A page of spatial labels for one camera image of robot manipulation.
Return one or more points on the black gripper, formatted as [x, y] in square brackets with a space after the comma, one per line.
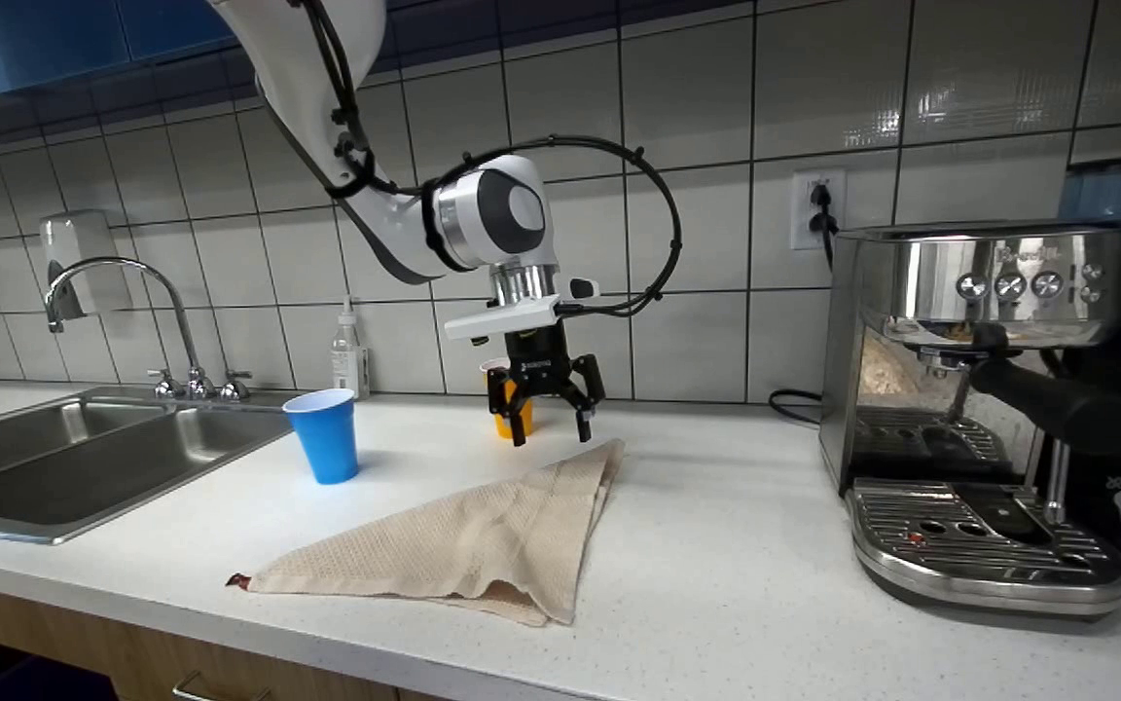
[538, 356]

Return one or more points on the beige cloth towel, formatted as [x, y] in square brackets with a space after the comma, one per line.
[496, 546]

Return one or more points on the orange plastic cup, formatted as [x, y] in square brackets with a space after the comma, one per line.
[525, 420]

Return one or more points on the clear pump soap bottle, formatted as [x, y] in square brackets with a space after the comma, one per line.
[346, 356]

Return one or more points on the blue plastic cup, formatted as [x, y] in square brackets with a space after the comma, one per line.
[323, 442]

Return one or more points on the chrome faucet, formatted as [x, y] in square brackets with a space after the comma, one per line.
[172, 292]

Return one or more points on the stainless steel espresso machine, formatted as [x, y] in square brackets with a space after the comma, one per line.
[961, 531]

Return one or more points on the stainless steel sink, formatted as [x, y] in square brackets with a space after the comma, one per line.
[67, 468]

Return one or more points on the wooden base cabinet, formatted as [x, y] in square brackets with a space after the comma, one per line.
[134, 657]

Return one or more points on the blue upper cabinet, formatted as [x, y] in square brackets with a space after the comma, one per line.
[41, 41]

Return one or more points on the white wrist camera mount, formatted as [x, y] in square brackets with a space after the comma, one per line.
[506, 317]

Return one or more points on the white wall outlet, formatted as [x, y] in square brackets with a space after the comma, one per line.
[799, 207]

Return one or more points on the white wall soap dispenser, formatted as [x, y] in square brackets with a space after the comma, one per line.
[74, 248]

